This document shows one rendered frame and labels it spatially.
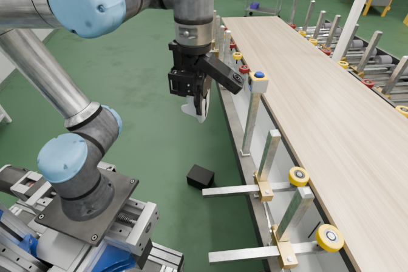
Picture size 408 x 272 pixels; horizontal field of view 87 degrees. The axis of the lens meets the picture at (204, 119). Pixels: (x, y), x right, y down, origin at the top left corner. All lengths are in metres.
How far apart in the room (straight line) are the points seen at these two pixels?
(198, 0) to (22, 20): 0.26
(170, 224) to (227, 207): 0.47
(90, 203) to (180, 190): 1.31
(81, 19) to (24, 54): 0.37
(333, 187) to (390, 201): 0.20
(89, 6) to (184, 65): 0.24
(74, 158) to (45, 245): 0.37
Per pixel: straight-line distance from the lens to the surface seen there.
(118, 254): 0.86
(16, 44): 0.68
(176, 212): 1.89
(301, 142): 1.18
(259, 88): 0.98
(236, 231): 1.83
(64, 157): 0.64
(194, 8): 0.41
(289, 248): 0.94
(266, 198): 1.03
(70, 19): 0.33
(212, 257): 0.90
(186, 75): 0.47
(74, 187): 0.68
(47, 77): 0.68
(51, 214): 0.85
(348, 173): 1.14
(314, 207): 1.11
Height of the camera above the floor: 1.68
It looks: 40 degrees down
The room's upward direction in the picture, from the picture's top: straight up
